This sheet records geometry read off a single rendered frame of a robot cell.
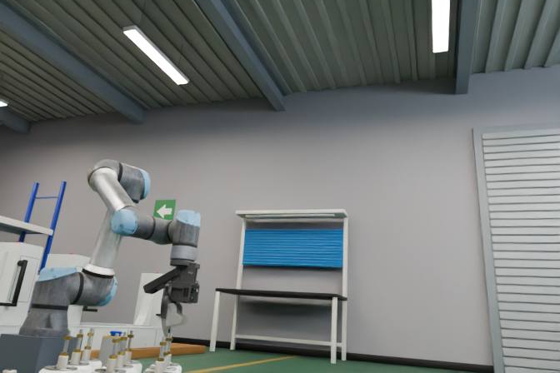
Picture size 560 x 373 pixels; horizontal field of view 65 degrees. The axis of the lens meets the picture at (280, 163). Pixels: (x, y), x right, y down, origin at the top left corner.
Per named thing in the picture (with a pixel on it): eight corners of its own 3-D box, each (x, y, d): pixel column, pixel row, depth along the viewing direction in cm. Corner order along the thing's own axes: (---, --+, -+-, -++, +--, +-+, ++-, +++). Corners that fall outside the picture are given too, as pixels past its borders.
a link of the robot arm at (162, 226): (140, 217, 142) (160, 213, 135) (169, 224, 149) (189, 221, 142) (136, 241, 139) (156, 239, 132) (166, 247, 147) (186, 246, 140)
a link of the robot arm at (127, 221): (85, 146, 161) (129, 210, 126) (113, 156, 169) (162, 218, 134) (72, 174, 162) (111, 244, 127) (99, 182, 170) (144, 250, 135)
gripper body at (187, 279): (187, 304, 124) (192, 261, 128) (159, 302, 125) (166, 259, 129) (197, 305, 131) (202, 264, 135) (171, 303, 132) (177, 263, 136)
